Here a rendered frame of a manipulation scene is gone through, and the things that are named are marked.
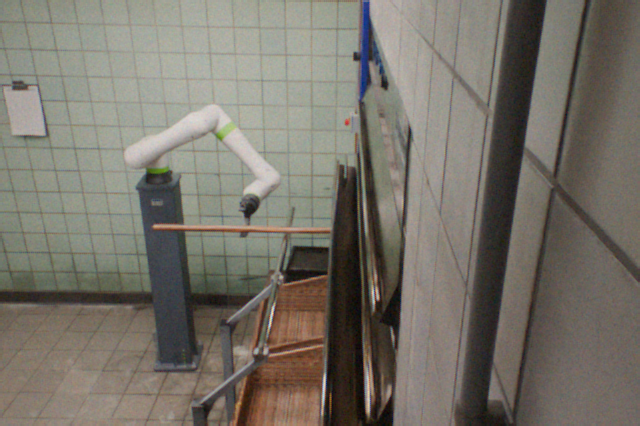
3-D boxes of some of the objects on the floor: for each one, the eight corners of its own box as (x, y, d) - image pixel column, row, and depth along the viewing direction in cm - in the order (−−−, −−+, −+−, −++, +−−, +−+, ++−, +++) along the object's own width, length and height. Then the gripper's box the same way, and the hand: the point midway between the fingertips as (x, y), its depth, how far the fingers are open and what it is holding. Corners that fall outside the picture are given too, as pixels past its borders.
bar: (299, 389, 350) (296, 206, 301) (274, 611, 234) (265, 363, 186) (246, 388, 351) (235, 204, 302) (194, 609, 235) (165, 361, 187)
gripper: (255, 183, 292) (248, 199, 273) (257, 228, 303) (250, 247, 283) (240, 182, 293) (232, 199, 273) (242, 228, 303) (235, 247, 283)
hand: (242, 223), depth 279 cm, fingers open, 13 cm apart
